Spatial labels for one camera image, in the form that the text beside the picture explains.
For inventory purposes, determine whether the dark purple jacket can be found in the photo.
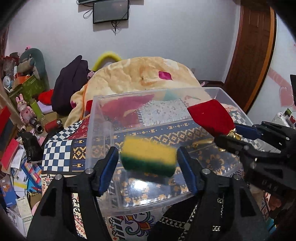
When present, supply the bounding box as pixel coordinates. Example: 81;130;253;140
51;55;90;116

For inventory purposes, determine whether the orange floral blanket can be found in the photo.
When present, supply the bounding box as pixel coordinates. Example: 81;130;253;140
64;57;211;127

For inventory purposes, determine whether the grey green plush toy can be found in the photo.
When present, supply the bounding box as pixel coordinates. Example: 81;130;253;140
16;48;47;80

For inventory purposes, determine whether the yellow foam arch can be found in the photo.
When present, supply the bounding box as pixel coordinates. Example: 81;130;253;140
91;51;122;72

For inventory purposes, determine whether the large wall television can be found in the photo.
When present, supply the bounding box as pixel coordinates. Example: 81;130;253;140
77;0;97;4

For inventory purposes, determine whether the red velvet pouch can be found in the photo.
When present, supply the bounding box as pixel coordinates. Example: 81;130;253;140
187;99;242;140

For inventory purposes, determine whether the small wall monitor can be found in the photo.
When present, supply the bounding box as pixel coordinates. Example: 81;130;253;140
93;0;130;24

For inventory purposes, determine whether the red cylinder bottle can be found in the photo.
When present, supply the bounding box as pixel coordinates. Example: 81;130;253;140
44;119;63;133

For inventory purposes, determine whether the green storage box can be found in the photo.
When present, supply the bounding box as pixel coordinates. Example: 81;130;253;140
8;75;46;106

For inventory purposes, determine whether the pink bunny figurine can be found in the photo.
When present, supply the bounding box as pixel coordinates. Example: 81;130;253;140
16;93;35;125

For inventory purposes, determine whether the yellow green sponge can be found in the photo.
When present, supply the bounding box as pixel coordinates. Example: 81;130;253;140
120;136;177;177

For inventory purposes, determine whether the patterned patchwork tablecloth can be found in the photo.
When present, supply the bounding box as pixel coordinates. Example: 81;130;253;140
40;108;285;241

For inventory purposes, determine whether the brown wooden door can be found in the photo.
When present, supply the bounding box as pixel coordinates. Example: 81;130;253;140
223;1;276;113

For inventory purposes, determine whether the white appliance with stickers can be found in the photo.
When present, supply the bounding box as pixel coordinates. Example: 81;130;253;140
271;108;296;129

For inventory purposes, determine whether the red cushion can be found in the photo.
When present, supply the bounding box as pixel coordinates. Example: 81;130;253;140
38;89;54;105

